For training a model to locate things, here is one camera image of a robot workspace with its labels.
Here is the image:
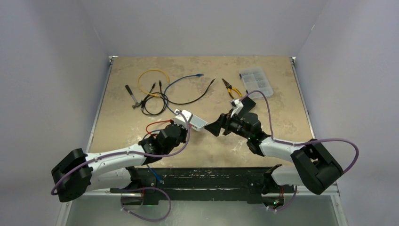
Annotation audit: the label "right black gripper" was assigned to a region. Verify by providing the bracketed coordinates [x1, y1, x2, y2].
[205, 110, 251, 140]

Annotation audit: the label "red ethernet cable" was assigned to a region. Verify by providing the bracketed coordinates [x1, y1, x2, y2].
[145, 121, 174, 135]

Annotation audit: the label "short blue ethernet cable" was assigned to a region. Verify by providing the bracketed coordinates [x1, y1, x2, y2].
[146, 163, 165, 184]

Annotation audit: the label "long blue ethernet cable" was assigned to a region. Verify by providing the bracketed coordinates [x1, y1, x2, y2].
[163, 73, 204, 114]

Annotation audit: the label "white network switch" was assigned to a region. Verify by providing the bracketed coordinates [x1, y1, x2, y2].
[190, 114, 208, 132]

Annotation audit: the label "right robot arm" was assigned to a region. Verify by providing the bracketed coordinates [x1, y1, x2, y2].
[204, 113, 343, 195]

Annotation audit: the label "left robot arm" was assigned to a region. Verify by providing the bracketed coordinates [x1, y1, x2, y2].
[50, 122, 191, 202]

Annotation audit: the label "black box device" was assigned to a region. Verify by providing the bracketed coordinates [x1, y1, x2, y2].
[240, 97, 256, 114]

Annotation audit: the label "small grey hammer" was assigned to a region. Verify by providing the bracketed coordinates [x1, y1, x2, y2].
[125, 85, 142, 109]

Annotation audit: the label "clear plastic organizer box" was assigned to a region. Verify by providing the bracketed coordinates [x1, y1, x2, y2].
[239, 66, 274, 97]

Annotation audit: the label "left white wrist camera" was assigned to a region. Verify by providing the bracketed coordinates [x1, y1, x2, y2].
[172, 109, 194, 130]

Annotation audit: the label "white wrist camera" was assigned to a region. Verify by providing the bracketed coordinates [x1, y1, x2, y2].
[172, 109, 194, 130]
[230, 99, 244, 117]

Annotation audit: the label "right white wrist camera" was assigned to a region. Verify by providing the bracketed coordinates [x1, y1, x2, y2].
[230, 99, 244, 117]

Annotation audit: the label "yellow handled pliers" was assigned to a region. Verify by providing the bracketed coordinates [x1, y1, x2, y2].
[222, 79, 242, 99]

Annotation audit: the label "yellow ethernet cable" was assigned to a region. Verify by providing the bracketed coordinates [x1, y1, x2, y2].
[137, 69, 171, 97]

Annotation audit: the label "coiled black cable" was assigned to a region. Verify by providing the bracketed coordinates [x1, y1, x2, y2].
[140, 82, 169, 117]

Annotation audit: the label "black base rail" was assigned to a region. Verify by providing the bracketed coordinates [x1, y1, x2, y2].
[110, 167, 294, 205]

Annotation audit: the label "long black cable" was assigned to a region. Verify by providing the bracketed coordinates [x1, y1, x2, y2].
[159, 78, 216, 106]

